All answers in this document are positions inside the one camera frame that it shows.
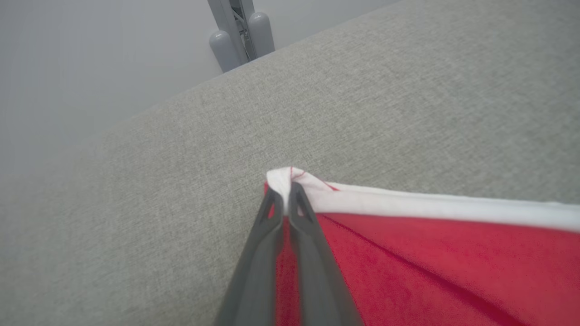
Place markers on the red shorts white stripe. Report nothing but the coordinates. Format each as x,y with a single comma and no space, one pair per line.
430,262

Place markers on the grey partition post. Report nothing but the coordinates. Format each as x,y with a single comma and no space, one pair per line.
226,18

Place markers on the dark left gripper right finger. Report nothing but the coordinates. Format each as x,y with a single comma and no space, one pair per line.
317,280

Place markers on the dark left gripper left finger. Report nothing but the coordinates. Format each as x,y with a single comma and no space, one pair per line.
258,280

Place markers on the grey cylindrical post foot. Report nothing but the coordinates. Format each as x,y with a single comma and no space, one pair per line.
224,52
262,34

